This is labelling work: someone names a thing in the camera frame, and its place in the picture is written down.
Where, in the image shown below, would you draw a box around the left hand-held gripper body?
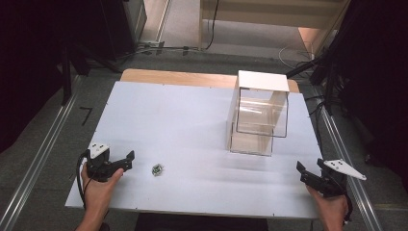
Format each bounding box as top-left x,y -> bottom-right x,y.
84,141 -> 125,184

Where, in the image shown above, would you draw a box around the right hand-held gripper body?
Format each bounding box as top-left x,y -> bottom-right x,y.
300,159 -> 368,198

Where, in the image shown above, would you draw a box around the person's right hand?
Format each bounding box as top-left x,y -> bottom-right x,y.
305,186 -> 349,226

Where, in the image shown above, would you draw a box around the person's left hand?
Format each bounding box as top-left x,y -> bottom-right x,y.
79,163 -> 125,212

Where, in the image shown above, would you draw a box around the small dark metal object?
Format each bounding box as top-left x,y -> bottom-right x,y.
151,163 -> 166,178

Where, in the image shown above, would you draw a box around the clear box with white top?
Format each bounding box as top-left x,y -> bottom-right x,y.
225,69 -> 291,158

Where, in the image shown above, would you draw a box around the black metal stand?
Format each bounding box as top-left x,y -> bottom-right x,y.
284,47 -> 341,117
59,39 -> 124,107

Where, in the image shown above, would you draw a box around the person's dark clothing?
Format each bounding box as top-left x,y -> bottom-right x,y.
134,212 -> 269,231

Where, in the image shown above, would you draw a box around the black curtain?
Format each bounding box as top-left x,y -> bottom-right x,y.
326,0 -> 408,193
0,0 -> 107,154

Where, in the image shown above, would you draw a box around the black cabinet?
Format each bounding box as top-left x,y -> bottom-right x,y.
94,0 -> 149,62

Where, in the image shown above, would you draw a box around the light wooden shelf unit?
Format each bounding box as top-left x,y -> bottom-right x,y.
197,0 -> 352,54

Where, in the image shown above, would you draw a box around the metal floor rail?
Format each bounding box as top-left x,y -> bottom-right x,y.
316,86 -> 385,231
0,75 -> 83,231

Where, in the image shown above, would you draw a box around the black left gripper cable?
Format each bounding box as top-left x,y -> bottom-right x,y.
75,149 -> 90,209

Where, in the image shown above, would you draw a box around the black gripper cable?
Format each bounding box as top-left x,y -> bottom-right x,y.
75,149 -> 90,209
343,191 -> 354,225

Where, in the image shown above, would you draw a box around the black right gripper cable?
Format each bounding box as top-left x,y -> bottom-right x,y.
343,191 -> 354,225

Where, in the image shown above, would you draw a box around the thin black floor cable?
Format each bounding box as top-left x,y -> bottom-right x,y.
303,93 -> 327,155

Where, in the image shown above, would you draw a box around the white floor cable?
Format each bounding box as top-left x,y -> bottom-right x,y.
277,43 -> 315,70

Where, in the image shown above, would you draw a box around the black floor cables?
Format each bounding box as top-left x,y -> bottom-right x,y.
133,40 -> 200,58

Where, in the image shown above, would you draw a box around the hanging black cable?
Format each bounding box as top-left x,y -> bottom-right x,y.
204,0 -> 221,51

